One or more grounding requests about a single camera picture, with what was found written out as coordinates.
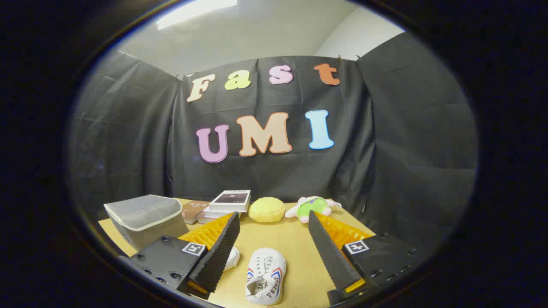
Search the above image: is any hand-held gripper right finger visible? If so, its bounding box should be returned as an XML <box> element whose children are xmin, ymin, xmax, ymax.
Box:
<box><xmin>308</xmin><ymin>210</ymin><xmax>419</xmax><ymax>306</ymax></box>

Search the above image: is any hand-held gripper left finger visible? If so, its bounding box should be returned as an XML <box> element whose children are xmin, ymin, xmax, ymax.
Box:
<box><xmin>128</xmin><ymin>211</ymin><xmax>241</xmax><ymax>300</ymax></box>

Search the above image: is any white striped shoe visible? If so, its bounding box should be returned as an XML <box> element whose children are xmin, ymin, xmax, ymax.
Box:
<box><xmin>223</xmin><ymin>246</ymin><xmax>241</xmax><ymax>271</ymax></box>
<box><xmin>245</xmin><ymin>248</ymin><xmax>287</xmax><ymax>306</ymax></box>

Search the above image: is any grey fabric storage box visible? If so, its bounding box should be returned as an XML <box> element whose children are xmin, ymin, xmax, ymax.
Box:
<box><xmin>104</xmin><ymin>195</ymin><xmax>190</xmax><ymax>252</ymax></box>

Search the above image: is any brown book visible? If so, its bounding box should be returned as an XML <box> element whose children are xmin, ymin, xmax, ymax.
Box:
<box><xmin>182</xmin><ymin>200</ymin><xmax>211</xmax><ymax>225</ymax></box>

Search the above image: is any pink and green plush toy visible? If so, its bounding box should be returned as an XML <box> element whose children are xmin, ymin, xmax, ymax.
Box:
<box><xmin>284</xmin><ymin>196</ymin><xmax>342</xmax><ymax>224</ymax></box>

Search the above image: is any white book with portrait cover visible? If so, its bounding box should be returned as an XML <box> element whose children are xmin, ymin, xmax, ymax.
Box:
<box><xmin>209</xmin><ymin>190</ymin><xmax>251</xmax><ymax>213</ymax></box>

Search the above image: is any yellow round plush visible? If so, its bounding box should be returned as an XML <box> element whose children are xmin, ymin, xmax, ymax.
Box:
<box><xmin>248</xmin><ymin>197</ymin><xmax>286</xmax><ymax>223</ymax></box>

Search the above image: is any black backdrop cloth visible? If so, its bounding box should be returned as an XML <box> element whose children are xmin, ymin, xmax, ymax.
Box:
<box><xmin>68</xmin><ymin>32</ymin><xmax>478</xmax><ymax>257</ymax></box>

